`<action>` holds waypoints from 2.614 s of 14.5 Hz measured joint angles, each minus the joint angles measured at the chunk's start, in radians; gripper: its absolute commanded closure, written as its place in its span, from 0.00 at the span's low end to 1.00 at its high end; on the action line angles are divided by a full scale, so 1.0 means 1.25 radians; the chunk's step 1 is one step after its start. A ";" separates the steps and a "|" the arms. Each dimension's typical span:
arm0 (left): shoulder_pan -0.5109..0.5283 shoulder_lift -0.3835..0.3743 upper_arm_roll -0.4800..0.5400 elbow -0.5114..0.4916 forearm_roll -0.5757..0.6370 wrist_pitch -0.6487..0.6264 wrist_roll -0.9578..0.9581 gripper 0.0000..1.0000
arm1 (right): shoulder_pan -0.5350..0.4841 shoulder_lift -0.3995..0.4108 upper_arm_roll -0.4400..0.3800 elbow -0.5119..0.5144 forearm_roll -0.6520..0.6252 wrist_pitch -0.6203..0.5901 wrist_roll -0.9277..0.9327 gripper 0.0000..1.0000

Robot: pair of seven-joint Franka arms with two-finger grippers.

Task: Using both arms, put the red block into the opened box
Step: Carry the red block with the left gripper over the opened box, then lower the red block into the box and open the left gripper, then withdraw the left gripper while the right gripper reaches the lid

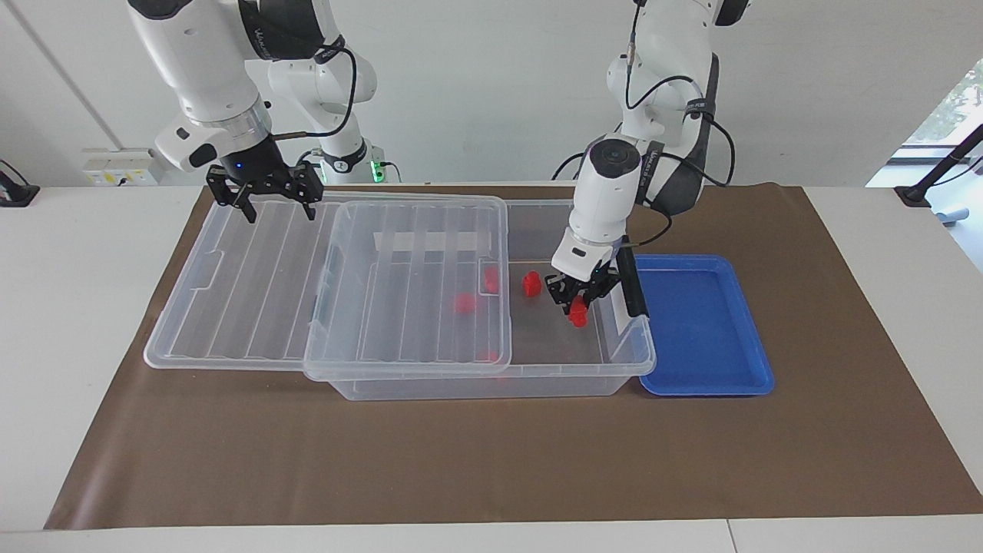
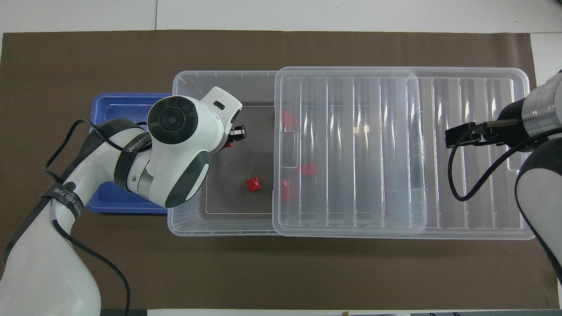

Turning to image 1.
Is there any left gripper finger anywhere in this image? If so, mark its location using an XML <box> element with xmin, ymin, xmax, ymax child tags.
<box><xmin>544</xmin><ymin>273</ymin><xmax>579</xmax><ymax>310</ymax></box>
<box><xmin>581</xmin><ymin>270</ymin><xmax>622</xmax><ymax>309</ymax></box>

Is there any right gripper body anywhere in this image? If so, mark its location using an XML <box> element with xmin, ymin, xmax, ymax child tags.
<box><xmin>217</xmin><ymin>136</ymin><xmax>297</xmax><ymax>194</ymax></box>

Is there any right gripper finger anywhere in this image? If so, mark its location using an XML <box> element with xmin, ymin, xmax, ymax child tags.
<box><xmin>205</xmin><ymin>164</ymin><xmax>259</xmax><ymax>225</ymax></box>
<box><xmin>264</xmin><ymin>161</ymin><xmax>326</xmax><ymax>222</ymax></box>

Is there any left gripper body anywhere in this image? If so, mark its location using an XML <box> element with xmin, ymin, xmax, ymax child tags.
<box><xmin>571</xmin><ymin>260</ymin><xmax>617</xmax><ymax>290</ymax></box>

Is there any clear plastic box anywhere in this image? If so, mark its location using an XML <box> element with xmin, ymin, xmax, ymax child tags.
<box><xmin>326</xmin><ymin>197</ymin><xmax>658</xmax><ymax>402</ymax></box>

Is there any blue plastic tray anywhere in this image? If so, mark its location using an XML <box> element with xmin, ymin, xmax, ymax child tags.
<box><xmin>633</xmin><ymin>253</ymin><xmax>776</xmax><ymax>398</ymax></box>

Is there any clear plastic lid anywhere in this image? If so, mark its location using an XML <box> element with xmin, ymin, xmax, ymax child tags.
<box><xmin>144</xmin><ymin>191</ymin><xmax>514</xmax><ymax>383</ymax></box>

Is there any black stand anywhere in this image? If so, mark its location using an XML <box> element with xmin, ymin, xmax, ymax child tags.
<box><xmin>894</xmin><ymin>123</ymin><xmax>983</xmax><ymax>209</ymax></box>
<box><xmin>0</xmin><ymin>157</ymin><xmax>41</xmax><ymax>209</ymax></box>

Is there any white wall socket box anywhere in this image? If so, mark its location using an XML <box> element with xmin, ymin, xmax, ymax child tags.
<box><xmin>82</xmin><ymin>147</ymin><xmax>163</xmax><ymax>187</ymax></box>

